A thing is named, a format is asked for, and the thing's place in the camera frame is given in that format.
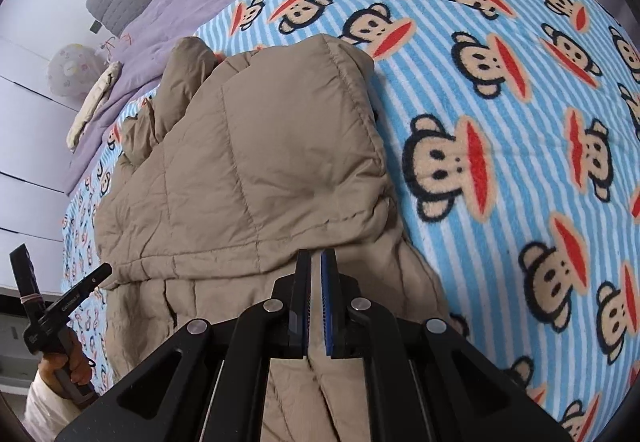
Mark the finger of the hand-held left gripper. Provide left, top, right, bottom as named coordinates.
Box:
left=62, top=263, right=113, bottom=312

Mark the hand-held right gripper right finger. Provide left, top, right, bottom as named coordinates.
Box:
left=320, top=249, right=573, bottom=442

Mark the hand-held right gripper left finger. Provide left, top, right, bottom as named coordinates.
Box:
left=54, top=249, right=315, bottom=442

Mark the khaki quilted jacket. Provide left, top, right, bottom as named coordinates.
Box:
left=94, top=34, right=468, bottom=442

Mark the person's left forearm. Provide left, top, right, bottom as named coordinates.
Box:
left=22, top=364, right=98, bottom=442

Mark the person's left hand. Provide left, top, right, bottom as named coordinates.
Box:
left=42, top=329, right=93, bottom=388

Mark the white drawer cabinet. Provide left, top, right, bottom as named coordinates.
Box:
left=0, top=34, right=96, bottom=295

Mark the cream folded cloth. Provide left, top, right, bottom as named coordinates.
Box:
left=66, top=62, right=123, bottom=150

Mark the monkey print striped blanket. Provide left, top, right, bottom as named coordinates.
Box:
left=60, top=0, right=640, bottom=442

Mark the round floral cushion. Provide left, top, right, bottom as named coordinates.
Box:
left=47, top=44, right=101, bottom=98

